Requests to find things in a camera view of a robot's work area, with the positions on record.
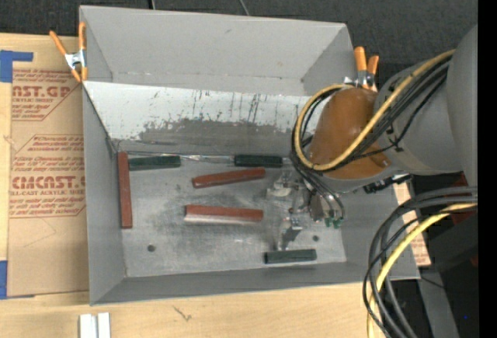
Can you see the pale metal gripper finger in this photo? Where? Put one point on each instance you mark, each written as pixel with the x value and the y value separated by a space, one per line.
pixel 289 235
pixel 280 190

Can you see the dark green flat block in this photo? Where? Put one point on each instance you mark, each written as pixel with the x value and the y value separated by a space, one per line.
pixel 258 161
pixel 154 162
pixel 290 256

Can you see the red-brown flat block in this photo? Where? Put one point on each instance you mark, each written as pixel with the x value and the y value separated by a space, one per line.
pixel 125 192
pixel 229 177
pixel 225 213

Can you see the grey metal bin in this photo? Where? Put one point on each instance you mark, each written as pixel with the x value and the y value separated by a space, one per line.
pixel 194 251

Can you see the brown cardboard board red print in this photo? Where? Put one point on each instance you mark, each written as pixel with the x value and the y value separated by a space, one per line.
pixel 42 231

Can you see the black cylinder on white bracket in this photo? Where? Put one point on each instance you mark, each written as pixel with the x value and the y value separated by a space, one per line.
pixel 382 185

